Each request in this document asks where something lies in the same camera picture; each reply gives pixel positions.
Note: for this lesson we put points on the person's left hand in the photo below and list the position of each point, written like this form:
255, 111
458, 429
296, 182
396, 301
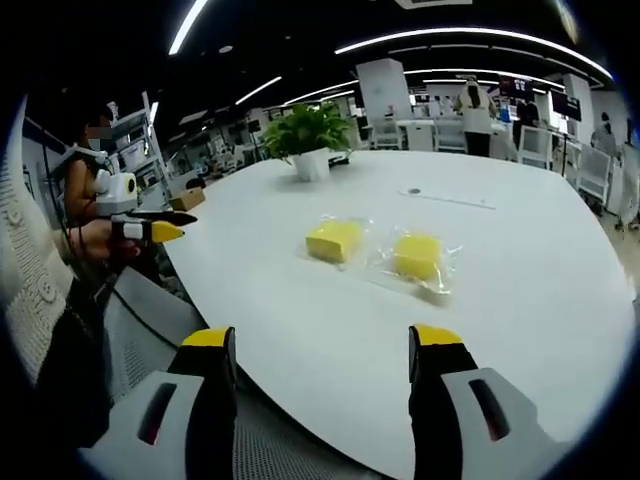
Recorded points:
95, 240

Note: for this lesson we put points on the white knitted cardigan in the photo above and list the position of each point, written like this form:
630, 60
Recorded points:
30, 260

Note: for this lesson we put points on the green potted plant white pot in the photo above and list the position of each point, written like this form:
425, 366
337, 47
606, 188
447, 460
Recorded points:
307, 132

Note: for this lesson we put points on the yellow sponge in wrapper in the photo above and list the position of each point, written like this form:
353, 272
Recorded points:
450, 260
367, 235

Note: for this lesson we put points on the left yellow sponge in wrapper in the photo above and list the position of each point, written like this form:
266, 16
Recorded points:
367, 235

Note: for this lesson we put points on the dark monitor screen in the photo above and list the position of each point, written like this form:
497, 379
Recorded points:
566, 106
516, 87

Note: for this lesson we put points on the yellow square silicone block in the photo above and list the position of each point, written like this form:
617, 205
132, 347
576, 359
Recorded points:
417, 256

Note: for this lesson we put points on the yellow rectangular silicone block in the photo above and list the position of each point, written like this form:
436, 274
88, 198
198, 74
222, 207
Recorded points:
334, 240

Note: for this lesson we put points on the brown cardboard box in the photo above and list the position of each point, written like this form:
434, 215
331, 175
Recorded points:
187, 199

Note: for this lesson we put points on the white square pillar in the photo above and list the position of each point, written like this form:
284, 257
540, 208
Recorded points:
382, 90

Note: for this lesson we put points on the right yellow sponge in wrapper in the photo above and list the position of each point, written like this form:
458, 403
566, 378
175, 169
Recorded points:
450, 260

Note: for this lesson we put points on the white metal shelving rack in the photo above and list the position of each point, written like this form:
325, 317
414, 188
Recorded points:
137, 150

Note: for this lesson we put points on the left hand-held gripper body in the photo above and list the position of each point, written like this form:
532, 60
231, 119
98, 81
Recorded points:
116, 192

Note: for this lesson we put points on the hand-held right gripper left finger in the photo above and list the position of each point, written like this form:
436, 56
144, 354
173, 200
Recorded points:
165, 425

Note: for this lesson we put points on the white office chair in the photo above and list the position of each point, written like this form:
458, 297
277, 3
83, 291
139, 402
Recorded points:
386, 132
535, 145
594, 172

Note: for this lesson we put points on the grey mesh chair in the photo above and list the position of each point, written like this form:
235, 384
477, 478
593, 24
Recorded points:
140, 320

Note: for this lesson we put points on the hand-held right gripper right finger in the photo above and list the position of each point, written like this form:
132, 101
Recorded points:
465, 430

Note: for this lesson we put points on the ceiling light strip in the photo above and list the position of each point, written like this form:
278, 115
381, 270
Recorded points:
320, 92
257, 90
187, 27
470, 34

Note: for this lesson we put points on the person's dark trousers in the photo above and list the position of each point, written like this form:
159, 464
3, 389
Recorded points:
70, 360

